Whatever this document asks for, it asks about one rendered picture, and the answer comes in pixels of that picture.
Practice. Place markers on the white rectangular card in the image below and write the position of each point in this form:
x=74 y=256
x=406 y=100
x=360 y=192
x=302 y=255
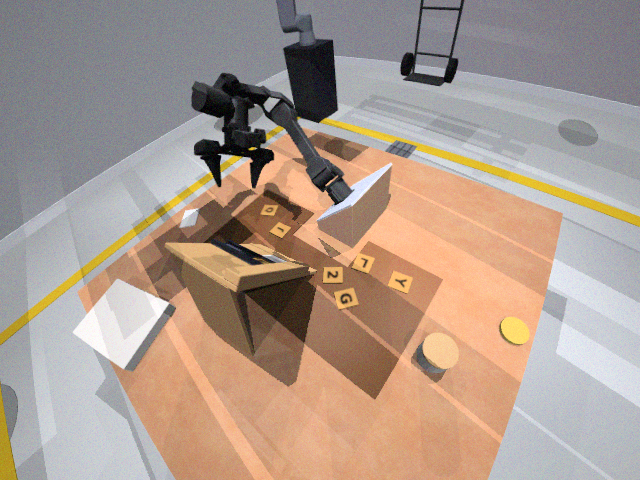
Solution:
x=190 y=217

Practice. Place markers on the yellow round disc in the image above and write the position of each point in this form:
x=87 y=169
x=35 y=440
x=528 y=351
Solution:
x=514 y=331

